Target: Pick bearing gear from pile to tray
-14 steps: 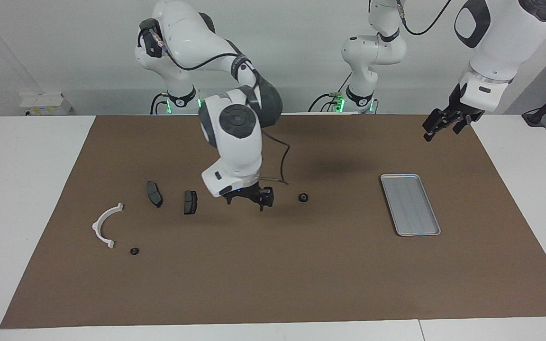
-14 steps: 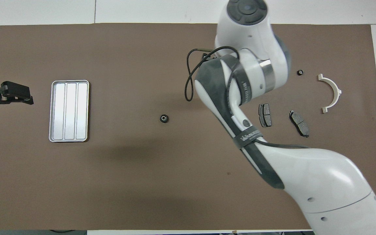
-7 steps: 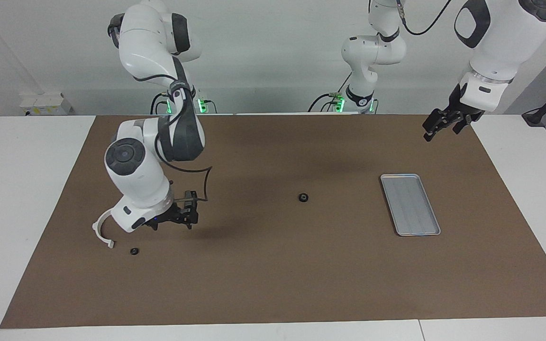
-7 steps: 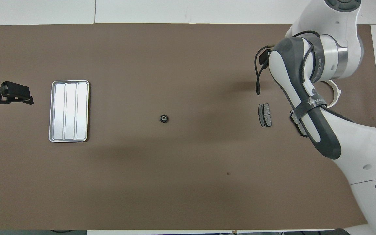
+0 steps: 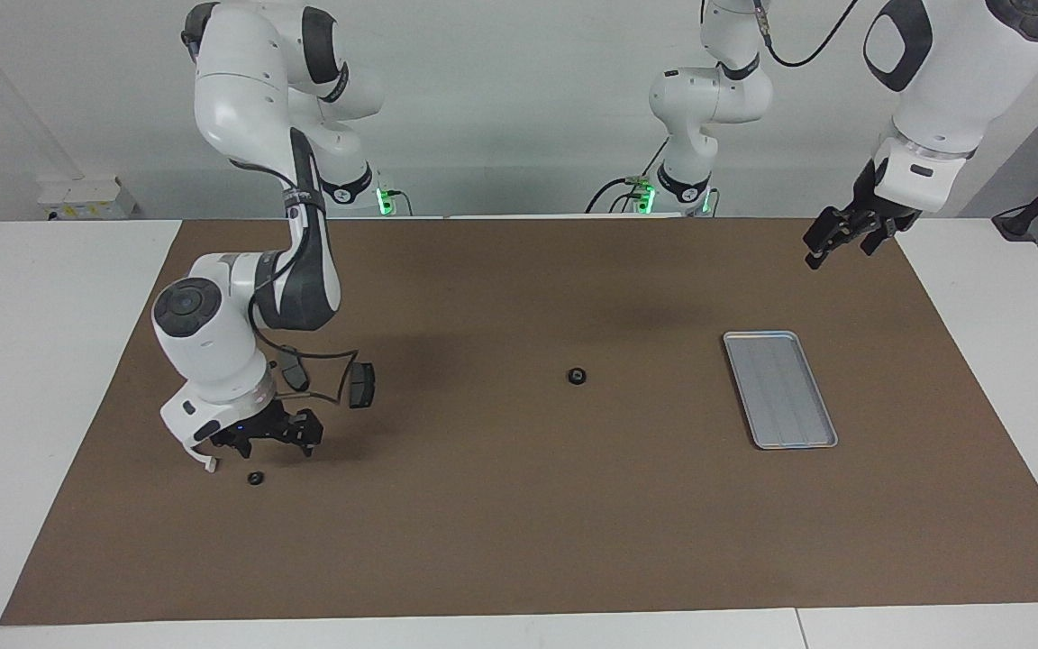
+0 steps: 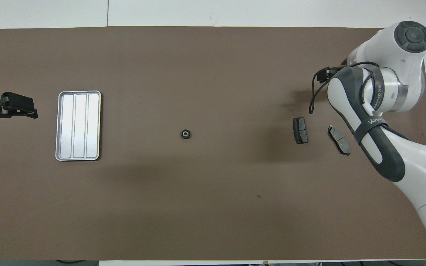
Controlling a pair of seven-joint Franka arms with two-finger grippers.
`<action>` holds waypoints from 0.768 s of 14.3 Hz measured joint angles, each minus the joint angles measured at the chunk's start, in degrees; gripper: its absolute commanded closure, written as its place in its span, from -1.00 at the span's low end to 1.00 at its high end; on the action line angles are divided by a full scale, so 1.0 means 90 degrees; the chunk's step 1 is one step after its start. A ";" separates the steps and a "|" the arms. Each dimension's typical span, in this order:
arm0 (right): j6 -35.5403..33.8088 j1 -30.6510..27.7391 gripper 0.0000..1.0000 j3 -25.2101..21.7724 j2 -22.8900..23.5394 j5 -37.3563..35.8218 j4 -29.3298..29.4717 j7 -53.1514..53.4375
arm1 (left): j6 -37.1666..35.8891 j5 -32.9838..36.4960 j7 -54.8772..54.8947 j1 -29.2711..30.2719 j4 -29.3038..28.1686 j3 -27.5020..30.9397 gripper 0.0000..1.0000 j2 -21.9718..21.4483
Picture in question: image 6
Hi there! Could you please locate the silver metal tray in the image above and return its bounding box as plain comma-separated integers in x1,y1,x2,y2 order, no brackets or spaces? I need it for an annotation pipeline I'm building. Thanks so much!
55,91,102,161

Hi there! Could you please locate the rectangular dark brake pad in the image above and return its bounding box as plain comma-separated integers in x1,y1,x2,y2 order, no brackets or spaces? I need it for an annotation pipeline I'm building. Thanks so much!
293,117,308,144

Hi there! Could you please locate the curved dark brake pad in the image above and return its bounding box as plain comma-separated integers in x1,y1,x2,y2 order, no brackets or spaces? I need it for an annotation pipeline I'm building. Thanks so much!
327,125,351,156

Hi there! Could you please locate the brown table mat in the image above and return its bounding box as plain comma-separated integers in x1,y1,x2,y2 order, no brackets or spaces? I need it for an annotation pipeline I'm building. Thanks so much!
0,26,426,261

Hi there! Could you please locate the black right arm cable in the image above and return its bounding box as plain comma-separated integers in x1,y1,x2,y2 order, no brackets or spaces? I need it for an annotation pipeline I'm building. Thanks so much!
308,61,411,143

